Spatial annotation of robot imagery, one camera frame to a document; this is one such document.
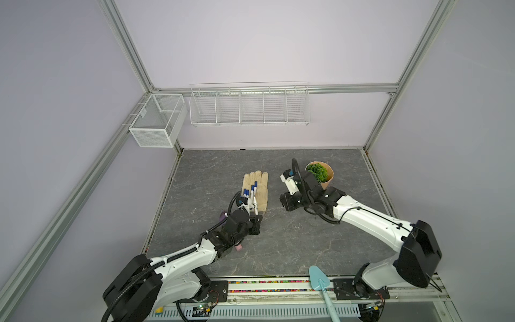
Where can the light blue shovel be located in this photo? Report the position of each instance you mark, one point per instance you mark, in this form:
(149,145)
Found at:
(319,282)

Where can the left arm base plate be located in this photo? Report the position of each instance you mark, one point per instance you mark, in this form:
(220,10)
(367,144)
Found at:
(215,291)

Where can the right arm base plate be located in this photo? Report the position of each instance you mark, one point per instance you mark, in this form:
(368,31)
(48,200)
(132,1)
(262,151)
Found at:
(348,289)

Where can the white wire shelf basket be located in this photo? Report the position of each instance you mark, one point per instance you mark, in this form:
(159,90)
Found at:
(250,104)

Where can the beige fabric glove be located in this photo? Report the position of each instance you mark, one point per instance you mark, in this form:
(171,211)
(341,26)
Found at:
(262,187)

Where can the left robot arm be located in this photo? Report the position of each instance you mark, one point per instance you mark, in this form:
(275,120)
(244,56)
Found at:
(145,284)

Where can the white marker pen six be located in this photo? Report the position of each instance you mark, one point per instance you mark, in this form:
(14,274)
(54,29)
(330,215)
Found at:
(255,206)

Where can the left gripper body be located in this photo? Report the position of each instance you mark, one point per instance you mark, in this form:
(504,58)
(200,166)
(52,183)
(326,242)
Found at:
(251,229)

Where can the tan pot with green plant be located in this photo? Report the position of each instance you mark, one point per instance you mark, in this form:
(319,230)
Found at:
(322,172)

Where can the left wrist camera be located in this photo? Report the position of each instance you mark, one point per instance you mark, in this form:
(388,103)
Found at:
(242,202)

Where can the white mesh box basket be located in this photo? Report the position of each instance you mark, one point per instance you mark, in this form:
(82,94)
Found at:
(159,121)

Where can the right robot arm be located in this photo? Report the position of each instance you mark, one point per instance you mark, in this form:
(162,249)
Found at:
(416,250)

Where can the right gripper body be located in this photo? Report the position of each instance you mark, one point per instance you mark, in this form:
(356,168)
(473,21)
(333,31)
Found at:
(296,201)

